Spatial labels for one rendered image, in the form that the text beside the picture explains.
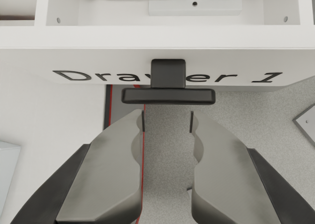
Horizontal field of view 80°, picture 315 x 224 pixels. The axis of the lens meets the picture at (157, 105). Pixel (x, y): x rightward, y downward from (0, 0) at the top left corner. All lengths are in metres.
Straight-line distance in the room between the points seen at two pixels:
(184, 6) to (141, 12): 0.05
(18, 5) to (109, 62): 0.28
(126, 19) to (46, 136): 0.22
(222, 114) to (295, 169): 0.47
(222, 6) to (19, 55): 0.21
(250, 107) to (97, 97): 0.95
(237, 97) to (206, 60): 0.98
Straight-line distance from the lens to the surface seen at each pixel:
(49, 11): 0.23
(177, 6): 0.25
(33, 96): 0.37
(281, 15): 0.25
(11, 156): 0.37
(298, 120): 1.23
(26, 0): 0.41
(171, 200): 1.12
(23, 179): 0.38
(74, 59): 0.18
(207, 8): 0.25
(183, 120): 1.06
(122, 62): 0.17
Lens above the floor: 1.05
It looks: 82 degrees down
